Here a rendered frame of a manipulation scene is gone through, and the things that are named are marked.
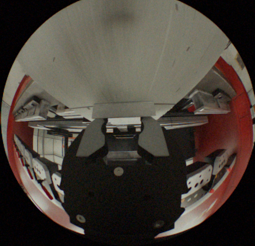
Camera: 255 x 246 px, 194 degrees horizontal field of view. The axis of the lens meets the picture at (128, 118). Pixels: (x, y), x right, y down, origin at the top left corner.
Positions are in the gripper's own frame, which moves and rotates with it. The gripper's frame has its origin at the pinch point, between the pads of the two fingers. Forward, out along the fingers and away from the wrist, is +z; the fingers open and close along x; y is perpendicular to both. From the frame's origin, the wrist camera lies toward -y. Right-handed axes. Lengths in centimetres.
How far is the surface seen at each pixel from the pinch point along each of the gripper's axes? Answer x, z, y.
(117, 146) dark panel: -10, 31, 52
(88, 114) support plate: -7.3, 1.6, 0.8
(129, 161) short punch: 0.6, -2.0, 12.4
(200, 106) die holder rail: 31.1, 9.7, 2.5
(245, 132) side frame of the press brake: 85, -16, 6
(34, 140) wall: -749, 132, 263
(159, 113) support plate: 7.3, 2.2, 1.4
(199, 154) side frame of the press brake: 85, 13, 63
